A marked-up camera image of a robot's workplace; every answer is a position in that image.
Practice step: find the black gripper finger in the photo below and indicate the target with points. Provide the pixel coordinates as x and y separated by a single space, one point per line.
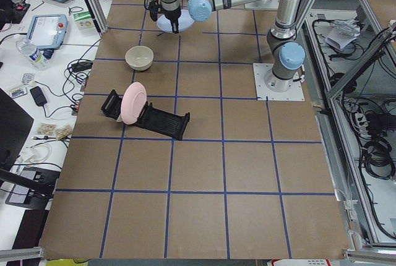
172 24
176 27

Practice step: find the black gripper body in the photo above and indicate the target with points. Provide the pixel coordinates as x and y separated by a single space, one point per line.
171 14

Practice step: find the light blue plate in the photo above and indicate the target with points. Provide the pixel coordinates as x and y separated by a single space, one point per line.
185 22

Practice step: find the pink plate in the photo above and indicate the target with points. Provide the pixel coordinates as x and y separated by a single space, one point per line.
133 102

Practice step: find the cream plate in rack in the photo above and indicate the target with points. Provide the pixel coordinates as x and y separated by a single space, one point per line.
120 119

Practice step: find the cream bowl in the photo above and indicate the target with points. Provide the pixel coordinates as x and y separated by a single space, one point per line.
139 58

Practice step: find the green white carton box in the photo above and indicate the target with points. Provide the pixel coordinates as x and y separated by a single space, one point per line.
83 20

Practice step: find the black dish rack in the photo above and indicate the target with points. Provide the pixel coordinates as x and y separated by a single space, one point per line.
152 119

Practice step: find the black power adapter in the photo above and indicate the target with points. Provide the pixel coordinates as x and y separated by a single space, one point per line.
81 66

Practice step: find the clear water bottle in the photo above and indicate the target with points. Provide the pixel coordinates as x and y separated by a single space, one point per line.
32 54

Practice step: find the black laptop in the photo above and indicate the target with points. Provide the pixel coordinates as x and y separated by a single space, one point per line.
16 124

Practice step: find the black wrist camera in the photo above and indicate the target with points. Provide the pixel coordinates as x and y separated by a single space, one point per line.
154 8

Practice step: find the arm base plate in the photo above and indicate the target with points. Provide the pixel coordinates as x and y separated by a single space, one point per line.
269 88

